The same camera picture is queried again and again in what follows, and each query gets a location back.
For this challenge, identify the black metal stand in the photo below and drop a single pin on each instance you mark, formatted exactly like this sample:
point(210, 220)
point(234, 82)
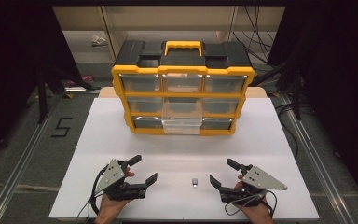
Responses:
point(42, 96)

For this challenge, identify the pink purple object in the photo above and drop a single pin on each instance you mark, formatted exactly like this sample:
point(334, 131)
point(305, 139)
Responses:
point(85, 79)

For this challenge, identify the black curtain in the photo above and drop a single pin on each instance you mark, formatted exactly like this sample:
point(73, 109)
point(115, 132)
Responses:
point(12, 62)
point(338, 77)

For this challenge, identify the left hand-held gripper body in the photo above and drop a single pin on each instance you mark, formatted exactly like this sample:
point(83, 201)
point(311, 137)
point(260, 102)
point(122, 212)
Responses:
point(112, 175)

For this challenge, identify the beige shelf unit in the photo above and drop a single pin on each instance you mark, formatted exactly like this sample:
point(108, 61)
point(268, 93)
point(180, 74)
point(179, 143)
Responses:
point(174, 21)

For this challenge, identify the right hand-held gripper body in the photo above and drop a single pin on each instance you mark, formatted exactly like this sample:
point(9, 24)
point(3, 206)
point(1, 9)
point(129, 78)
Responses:
point(261, 180)

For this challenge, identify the yellow black drawer organizer cabinet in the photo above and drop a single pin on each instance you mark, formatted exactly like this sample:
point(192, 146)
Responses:
point(183, 59)

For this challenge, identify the white flat book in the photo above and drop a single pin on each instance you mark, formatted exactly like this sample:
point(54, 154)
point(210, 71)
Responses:
point(75, 89)

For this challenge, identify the white crumpled cloth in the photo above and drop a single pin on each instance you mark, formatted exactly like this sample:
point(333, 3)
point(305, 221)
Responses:
point(98, 40)

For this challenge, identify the person's right hand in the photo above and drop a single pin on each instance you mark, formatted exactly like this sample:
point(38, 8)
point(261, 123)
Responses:
point(258, 213)

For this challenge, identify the aluminium floor rail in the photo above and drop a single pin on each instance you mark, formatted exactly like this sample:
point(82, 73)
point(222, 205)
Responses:
point(18, 168)
point(317, 161)

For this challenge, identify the clear plastic drawer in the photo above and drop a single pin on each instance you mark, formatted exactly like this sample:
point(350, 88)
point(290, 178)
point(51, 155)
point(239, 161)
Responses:
point(182, 126)

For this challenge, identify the small grey metal part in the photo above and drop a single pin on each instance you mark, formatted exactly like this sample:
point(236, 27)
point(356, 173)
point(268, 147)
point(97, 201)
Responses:
point(195, 182)

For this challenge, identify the person's left hand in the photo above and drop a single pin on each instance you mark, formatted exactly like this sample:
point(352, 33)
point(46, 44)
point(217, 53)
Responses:
point(110, 208)

